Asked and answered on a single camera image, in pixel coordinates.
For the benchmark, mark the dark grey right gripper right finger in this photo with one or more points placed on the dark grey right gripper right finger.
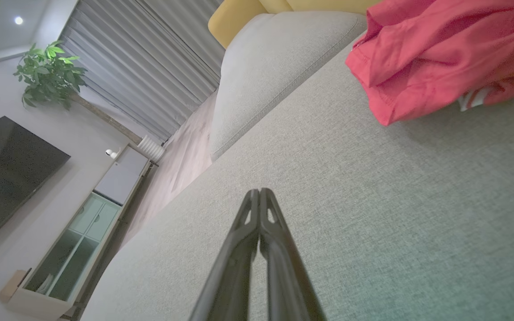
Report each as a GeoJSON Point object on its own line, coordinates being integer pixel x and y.
{"type": "Point", "coordinates": [288, 276]}

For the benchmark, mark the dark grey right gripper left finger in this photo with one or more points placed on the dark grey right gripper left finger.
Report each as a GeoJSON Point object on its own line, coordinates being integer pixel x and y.
{"type": "Point", "coordinates": [234, 272]}

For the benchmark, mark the red white shorts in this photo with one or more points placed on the red white shorts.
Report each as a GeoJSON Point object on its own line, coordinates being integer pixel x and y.
{"type": "Point", "coordinates": [440, 49]}

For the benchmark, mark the grey sofa chaise cushion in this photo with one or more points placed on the grey sofa chaise cushion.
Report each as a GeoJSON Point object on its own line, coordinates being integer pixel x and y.
{"type": "Point", "coordinates": [395, 214]}

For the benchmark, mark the white ribbed plant pot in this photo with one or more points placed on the white ribbed plant pot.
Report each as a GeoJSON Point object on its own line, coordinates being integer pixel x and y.
{"type": "Point", "coordinates": [152, 148]}

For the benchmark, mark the mint and grey TV cabinet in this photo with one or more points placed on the mint and grey TV cabinet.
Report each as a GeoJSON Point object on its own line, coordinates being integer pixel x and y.
{"type": "Point", "coordinates": [78, 240]}

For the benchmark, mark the long grey sofa seat cushion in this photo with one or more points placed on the long grey sofa seat cushion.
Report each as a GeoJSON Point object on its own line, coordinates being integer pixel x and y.
{"type": "Point", "coordinates": [275, 67]}

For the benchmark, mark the grey pleated curtain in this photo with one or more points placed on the grey pleated curtain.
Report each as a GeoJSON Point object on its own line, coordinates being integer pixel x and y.
{"type": "Point", "coordinates": [150, 67]}

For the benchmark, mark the yellow sofa backrest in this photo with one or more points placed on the yellow sofa backrest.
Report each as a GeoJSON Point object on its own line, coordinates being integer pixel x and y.
{"type": "Point", "coordinates": [234, 18]}

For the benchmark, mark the green potted tree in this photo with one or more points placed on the green potted tree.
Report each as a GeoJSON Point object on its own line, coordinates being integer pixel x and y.
{"type": "Point", "coordinates": [49, 76]}

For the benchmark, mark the round ceiling spotlight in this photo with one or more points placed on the round ceiling spotlight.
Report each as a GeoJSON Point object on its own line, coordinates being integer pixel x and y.
{"type": "Point", "coordinates": [18, 20]}

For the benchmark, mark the small white security camera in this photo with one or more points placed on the small white security camera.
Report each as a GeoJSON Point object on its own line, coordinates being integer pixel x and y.
{"type": "Point", "coordinates": [111, 154]}

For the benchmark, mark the black wall television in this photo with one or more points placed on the black wall television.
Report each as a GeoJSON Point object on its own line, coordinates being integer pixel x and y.
{"type": "Point", "coordinates": [7, 178]}

